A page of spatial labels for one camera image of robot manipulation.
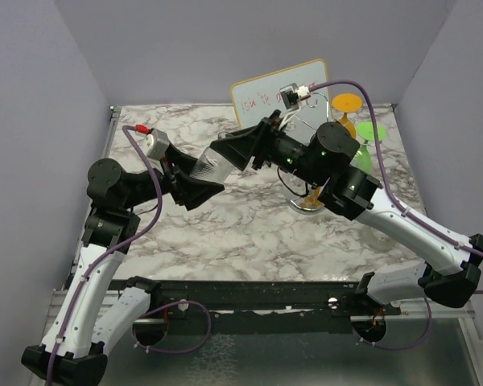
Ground orange plastic wine glass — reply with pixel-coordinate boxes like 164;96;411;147
332;93;363;138

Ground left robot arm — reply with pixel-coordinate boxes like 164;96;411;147
21;146;224;385

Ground small whiteboard yellow frame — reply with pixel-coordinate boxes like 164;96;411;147
230;59;331;129

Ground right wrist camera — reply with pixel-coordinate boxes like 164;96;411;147
279;83;311;129

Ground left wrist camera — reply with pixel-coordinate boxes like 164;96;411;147
135;125;170;161

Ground green plastic wine glass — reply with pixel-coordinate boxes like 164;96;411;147
355;121;375;174

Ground black front mounting rail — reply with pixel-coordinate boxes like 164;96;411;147
104;274;403;335

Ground clear wine glass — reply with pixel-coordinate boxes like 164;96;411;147
189;147;234;184

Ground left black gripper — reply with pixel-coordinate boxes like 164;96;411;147
122;140;225;209

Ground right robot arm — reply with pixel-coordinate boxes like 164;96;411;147
210;112;483;314

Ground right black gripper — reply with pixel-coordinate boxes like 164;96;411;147
210;109;326;189

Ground chrome wine glass rack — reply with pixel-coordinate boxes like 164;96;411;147
279;92;332;216

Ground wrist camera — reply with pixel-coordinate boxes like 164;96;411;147
279;83;311;129
135;125;170;161

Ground purple cable loop right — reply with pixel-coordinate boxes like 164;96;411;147
350;297;434;351

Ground purple cable loop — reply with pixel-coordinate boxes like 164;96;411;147
350;297;434;351
132;300;213;355

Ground purple cable loop left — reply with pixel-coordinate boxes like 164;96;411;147
132;300;213;355

